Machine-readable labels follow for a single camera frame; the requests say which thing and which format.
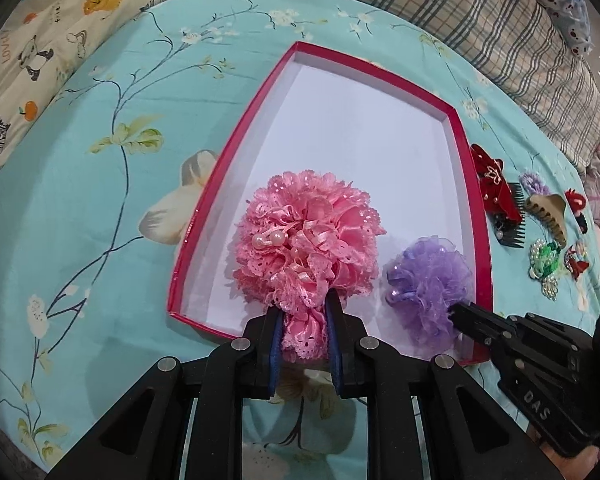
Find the purple mesh flower scrunchie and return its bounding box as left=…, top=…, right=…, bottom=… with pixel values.
left=386, top=235, right=475, bottom=356

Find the red shallow cardboard box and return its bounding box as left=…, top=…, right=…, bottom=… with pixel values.
left=166, top=42, right=493, bottom=339

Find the teal floral bed sheet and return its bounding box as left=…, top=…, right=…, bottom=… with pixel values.
left=0, top=0, right=581, bottom=479

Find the red mushroom hair clip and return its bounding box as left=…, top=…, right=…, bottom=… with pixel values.
left=565, top=188, right=588, bottom=234

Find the plaid folded blanket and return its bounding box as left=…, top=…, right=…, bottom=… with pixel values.
left=165, top=0, right=600, bottom=174

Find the small red bow clip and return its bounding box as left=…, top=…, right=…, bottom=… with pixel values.
left=564, top=240, right=590, bottom=281

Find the black hair comb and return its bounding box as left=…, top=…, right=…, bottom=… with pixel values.
left=493, top=182, right=526, bottom=248

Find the person's right hand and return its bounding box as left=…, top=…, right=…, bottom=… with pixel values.
left=526, top=424, right=600, bottom=480

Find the white pearl bracelet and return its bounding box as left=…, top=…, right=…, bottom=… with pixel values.
left=526, top=237, right=560, bottom=302

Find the purple braided scrunchie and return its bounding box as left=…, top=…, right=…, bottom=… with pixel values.
left=519, top=171, right=550, bottom=196

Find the beige claw hair clip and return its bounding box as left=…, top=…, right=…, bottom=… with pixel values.
left=524, top=194, right=567, bottom=248

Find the red velvet bow hair clip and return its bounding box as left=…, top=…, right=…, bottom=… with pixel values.
left=470, top=144, right=522, bottom=224

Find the cartoon panda print pillow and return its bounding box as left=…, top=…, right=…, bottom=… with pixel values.
left=0, top=0, right=166, bottom=169

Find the pink lace flower scrunchie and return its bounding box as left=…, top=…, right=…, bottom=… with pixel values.
left=233, top=170, right=386, bottom=362

